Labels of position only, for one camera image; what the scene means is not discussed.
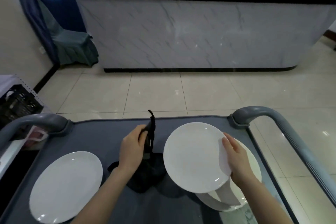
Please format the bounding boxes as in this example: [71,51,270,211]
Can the dark blue cleaning cloth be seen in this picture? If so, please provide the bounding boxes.
[107,110,189,198]

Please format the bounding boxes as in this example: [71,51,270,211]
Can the person's right forearm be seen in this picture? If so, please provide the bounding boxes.
[232,179,294,224]

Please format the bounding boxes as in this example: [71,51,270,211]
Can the stack of white plates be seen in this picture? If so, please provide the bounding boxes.
[194,137,263,212]

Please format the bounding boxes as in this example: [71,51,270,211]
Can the chair with grey-green cover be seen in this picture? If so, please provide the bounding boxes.
[36,0,100,67]

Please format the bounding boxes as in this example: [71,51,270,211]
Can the white metal shelf rack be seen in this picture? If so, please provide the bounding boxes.
[0,74,45,180]

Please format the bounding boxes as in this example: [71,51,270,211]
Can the marble bar counter black top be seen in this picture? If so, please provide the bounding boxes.
[71,0,336,73]

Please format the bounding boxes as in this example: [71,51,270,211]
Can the white round plate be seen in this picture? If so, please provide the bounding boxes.
[29,151,103,224]
[163,122,234,194]

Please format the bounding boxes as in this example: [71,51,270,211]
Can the person's right hand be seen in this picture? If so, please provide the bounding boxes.
[222,133,257,188]

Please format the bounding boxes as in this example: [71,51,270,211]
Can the black plastic crate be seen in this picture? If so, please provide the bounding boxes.
[0,84,44,127]

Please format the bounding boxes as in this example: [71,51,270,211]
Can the person's left hand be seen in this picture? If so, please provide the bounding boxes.
[118,124,149,174]

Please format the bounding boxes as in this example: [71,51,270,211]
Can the pink bag white handles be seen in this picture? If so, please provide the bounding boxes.
[25,124,49,151]

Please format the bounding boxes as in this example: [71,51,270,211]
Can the grey service cart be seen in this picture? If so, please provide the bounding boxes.
[0,105,336,224]

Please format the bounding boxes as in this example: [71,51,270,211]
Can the person's left forearm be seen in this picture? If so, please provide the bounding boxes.
[67,166,137,224]

